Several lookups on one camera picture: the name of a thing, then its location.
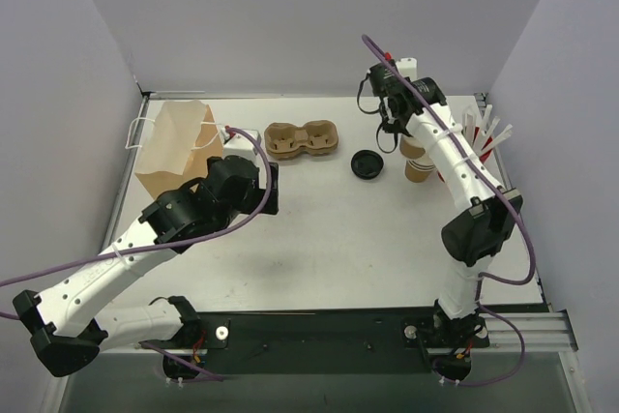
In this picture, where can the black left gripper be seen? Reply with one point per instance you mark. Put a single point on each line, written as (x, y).
(272, 189)

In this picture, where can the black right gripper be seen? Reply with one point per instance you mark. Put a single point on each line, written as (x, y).
(387, 113)

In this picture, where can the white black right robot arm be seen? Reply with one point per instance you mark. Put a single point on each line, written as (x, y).
(419, 110)

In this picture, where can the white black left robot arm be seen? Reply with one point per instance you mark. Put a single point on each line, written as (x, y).
(72, 322)

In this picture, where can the brown paper takeout bag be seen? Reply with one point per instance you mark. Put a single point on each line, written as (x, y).
(184, 135)

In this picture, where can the brown pulp cup carrier stack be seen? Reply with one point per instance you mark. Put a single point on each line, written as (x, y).
(285, 141)

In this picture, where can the black plastic lid stack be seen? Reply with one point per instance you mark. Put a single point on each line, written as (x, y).
(366, 164)

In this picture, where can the brown paper cup stack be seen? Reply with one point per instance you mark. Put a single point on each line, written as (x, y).
(419, 165)

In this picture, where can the red ribbed straw cup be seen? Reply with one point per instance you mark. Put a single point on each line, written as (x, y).
(474, 148)

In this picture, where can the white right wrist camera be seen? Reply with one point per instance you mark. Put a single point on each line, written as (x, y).
(407, 66)

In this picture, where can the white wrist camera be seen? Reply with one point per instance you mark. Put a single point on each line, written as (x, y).
(407, 66)
(237, 145)

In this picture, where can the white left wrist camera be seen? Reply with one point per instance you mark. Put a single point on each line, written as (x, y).
(237, 145)

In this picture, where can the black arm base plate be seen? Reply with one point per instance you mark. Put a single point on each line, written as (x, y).
(353, 341)

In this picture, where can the aluminium front rail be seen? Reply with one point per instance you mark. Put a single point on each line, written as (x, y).
(542, 332)

